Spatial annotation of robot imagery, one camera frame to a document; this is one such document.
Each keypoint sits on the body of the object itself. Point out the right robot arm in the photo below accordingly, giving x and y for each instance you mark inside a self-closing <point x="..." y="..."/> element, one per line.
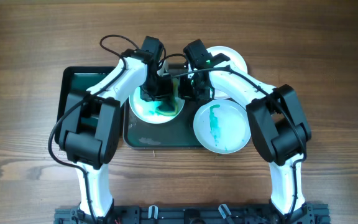
<point x="278" y="125"/>

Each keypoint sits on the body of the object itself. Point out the green and yellow sponge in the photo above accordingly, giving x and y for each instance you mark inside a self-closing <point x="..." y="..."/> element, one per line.
<point x="169" y="107"/>

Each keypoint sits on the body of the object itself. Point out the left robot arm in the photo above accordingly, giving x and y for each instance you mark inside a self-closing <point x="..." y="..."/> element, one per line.
<point x="91" y="157"/>

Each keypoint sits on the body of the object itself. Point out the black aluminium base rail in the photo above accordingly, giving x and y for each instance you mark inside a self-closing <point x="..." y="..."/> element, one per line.
<point x="257" y="213"/>

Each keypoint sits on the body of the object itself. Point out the white plate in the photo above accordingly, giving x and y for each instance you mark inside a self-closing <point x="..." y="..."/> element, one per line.
<point x="148" y="112"/>
<point x="215" y="57"/>

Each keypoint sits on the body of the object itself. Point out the pale blue plate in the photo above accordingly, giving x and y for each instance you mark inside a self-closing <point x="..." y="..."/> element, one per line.
<point x="222" y="126"/>

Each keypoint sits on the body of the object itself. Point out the large grey serving tray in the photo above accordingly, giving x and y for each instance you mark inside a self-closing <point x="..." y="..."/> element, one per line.
<point x="175" y="134"/>

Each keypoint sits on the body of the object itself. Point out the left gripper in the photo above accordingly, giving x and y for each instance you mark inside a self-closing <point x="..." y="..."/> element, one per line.
<point x="155" y="91"/>

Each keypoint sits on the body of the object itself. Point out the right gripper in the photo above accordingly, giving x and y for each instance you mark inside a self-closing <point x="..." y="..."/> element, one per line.
<point x="194" y="90"/>

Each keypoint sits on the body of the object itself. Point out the small black water tray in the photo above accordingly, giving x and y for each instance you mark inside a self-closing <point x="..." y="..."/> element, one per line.
<point x="76" y="81"/>

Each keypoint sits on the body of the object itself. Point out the white plate top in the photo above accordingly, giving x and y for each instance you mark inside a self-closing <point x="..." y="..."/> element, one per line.
<point x="215" y="57"/>

